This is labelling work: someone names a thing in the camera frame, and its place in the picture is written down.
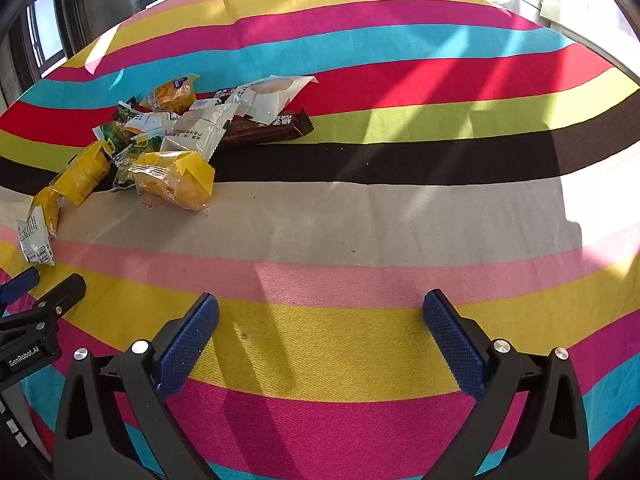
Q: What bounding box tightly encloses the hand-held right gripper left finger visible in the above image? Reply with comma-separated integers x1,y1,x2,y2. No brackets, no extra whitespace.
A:
52,292,221,480

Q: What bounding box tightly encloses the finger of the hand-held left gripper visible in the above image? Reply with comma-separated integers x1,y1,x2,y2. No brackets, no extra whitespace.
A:
0,273,87,356
0,267,40,306

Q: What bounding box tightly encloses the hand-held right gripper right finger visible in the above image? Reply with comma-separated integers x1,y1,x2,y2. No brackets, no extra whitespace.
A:
422,289,591,480

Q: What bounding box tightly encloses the brown chocolate bar packet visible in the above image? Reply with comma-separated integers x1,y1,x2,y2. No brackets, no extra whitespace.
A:
219,106,315,148
195,87,246,102

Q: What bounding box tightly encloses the white round cake packet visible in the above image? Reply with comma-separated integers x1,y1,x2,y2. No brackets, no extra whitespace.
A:
232,75,319,127

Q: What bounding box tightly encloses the yellow white snack packet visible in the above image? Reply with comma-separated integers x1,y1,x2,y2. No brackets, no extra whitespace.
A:
16,187,64,267

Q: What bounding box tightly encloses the yellow bun packet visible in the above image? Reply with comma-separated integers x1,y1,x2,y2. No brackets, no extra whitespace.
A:
127,151,216,212

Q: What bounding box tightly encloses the striped colourful tablecloth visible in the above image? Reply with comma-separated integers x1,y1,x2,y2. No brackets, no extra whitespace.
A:
0,0,640,480

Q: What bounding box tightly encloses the green snack packet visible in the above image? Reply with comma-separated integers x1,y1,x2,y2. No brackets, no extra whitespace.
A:
93,120,132,155

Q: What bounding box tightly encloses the white grey snack packet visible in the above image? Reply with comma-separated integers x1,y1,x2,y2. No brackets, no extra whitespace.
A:
160,101,241,163

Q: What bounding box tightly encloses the orange snack packet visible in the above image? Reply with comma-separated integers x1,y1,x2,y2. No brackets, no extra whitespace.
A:
139,74,200,114

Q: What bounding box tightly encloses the glass window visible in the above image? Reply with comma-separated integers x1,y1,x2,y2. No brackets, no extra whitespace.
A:
22,0,68,68

